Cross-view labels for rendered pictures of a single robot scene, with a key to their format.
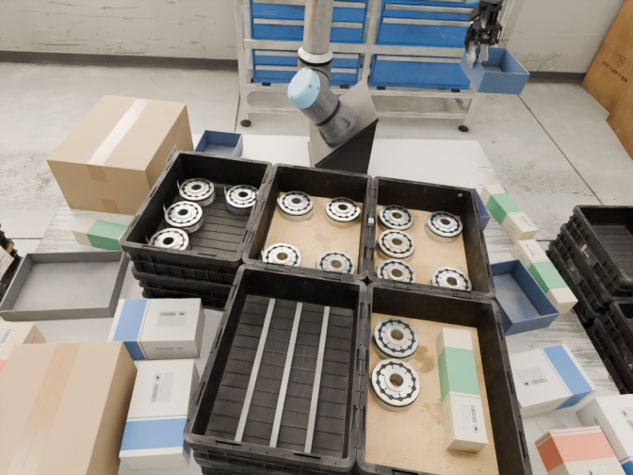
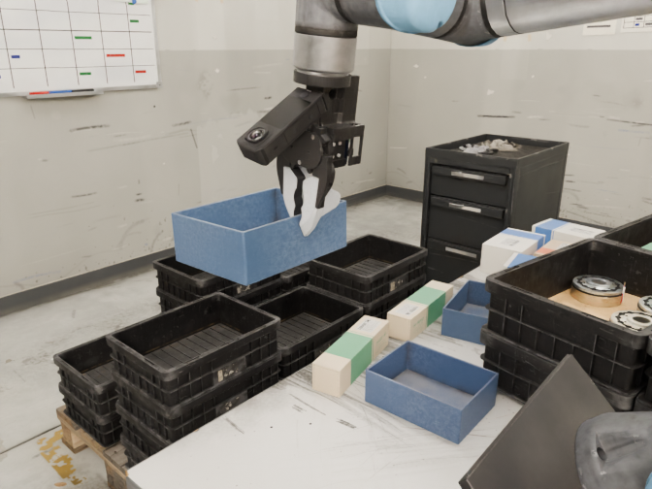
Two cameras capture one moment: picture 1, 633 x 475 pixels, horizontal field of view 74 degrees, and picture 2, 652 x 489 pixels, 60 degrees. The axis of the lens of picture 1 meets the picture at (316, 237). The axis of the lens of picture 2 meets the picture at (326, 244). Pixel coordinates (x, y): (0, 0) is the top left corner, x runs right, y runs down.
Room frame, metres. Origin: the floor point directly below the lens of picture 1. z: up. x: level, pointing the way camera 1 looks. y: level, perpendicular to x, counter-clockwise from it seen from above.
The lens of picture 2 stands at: (1.86, 0.10, 1.35)
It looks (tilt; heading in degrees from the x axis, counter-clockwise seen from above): 19 degrees down; 228
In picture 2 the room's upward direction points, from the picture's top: straight up
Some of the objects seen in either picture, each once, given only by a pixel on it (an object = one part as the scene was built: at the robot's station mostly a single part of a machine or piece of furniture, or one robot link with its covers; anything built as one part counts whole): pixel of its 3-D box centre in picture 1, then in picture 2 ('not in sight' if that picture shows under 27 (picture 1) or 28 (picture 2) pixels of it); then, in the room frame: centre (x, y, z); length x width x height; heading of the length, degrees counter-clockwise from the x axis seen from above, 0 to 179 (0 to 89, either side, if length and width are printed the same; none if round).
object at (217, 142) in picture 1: (218, 153); not in sight; (1.30, 0.40, 0.74); 0.20 x 0.15 x 0.07; 178
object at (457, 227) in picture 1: (445, 223); not in sight; (0.90, -0.37, 0.86); 0.10 x 0.10 x 0.01
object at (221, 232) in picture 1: (207, 215); not in sight; (0.83, 0.31, 0.87); 0.40 x 0.30 x 0.11; 176
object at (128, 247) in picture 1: (204, 202); not in sight; (0.83, 0.31, 0.92); 0.40 x 0.30 x 0.02; 176
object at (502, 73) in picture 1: (492, 69); (262, 230); (1.42, -0.54, 1.10); 0.20 x 0.15 x 0.07; 7
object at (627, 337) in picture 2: (426, 232); (610, 282); (0.79, -0.29, 0.92); 0.40 x 0.30 x 0.02; 176
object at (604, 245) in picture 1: (602, 275); (201, 394); (1.19, -1.22, 0.37); 0.40 x 0.30 x 0.45; 7
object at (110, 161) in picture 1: (130, 154); not in sight; (1.17, 0.67, 0.80); 0.40 x 0.30 x 0.20; 178
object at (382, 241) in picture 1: (396, 243); (640, 323); (0.80, -0.22, 0.86); 0.10 x 0.10 x 0.01
